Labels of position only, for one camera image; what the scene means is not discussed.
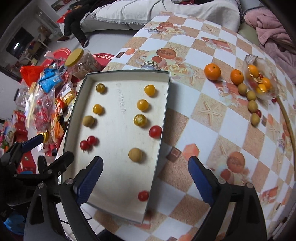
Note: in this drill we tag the white shallow box tray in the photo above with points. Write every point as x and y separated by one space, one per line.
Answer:
122 179

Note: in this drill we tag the yellow striped tomato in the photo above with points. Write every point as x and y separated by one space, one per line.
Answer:
140 120

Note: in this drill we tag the orange in bowl left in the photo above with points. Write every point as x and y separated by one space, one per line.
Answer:
253 70

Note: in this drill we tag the seated person in black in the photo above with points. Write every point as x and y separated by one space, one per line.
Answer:
73 19

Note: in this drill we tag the tan longan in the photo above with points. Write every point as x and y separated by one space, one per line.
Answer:
88 121
251 96
255 119
242 89
252 106

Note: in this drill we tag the blue snack packet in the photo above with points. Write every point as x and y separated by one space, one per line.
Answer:
50 78

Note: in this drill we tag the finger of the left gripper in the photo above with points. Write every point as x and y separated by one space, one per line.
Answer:
57 167
32 143

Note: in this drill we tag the dark yellow cherry tomato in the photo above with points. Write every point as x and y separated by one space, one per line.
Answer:
100 88

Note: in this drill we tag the white grey sofa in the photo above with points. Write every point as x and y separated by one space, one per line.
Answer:
125 15

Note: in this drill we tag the yellow tomato tray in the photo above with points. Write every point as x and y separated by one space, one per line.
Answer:
98 109

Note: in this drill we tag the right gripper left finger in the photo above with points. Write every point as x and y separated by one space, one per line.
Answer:
86 180

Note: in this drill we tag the orange mandarin right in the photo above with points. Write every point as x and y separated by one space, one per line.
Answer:
236 76

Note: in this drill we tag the tan longan fruit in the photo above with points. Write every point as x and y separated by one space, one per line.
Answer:
135 154

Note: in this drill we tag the orange mandarin left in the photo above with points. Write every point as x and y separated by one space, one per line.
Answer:
212 71

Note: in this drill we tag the long wooden stick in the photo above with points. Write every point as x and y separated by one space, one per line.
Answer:
289 128

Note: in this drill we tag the small red tomato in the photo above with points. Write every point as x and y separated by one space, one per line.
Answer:
92 140

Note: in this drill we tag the tan longan beside tomato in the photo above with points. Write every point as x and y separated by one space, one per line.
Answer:
255 119

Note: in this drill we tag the orange in bowl right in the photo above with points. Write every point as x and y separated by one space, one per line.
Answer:
266 82

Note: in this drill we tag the pink blanket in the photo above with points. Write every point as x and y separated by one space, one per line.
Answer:
273 38

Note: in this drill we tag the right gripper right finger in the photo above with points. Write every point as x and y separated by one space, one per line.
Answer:
204 180

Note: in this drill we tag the orange mandarin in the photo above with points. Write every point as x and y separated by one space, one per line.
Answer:
212 71
236 76

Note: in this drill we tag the glass fruit bowl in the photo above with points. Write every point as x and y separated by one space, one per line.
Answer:
264 71

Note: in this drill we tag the orange in bowl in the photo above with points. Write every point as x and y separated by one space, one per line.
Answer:
266 82
253 70

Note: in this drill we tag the yellow fruit in bowl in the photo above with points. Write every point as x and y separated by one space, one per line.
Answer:
261 88

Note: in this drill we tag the plastic jar yellow lid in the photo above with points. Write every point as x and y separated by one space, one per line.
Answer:
81 62

